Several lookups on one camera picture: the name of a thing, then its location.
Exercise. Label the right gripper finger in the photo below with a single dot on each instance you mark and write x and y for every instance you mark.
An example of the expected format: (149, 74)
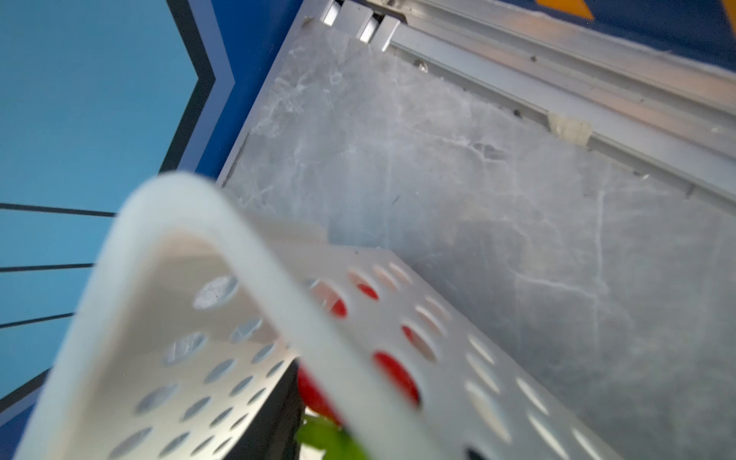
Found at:
(271, 435)

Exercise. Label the strawberry four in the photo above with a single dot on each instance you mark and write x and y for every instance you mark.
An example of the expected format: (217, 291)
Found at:
(371, 393)

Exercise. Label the white perforated plastic basket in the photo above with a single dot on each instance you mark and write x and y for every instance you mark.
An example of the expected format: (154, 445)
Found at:
(182, 333)

